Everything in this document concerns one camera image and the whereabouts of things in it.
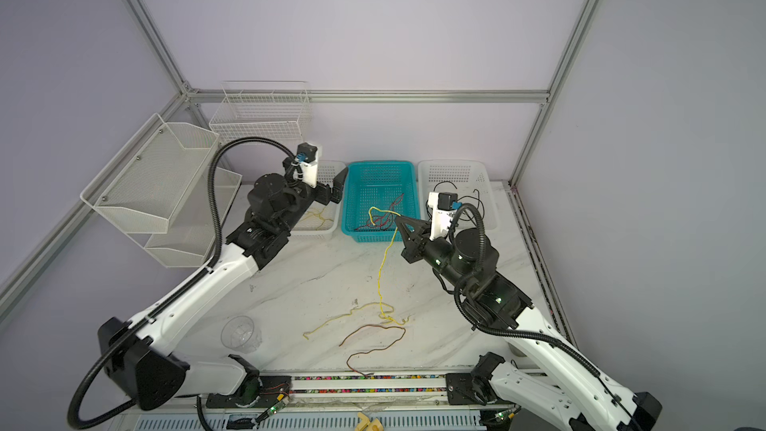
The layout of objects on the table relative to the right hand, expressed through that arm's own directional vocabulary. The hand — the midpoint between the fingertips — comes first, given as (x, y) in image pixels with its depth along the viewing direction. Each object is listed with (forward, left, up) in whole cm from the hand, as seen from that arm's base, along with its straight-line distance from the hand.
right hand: (393, 218), depth 61 cm
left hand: (+15, +16, +2) cm, 22 cm away
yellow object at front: (-32, +6, -38) cm, 50 cm away
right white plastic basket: (+49, -29, -35) cm, 67 cm away
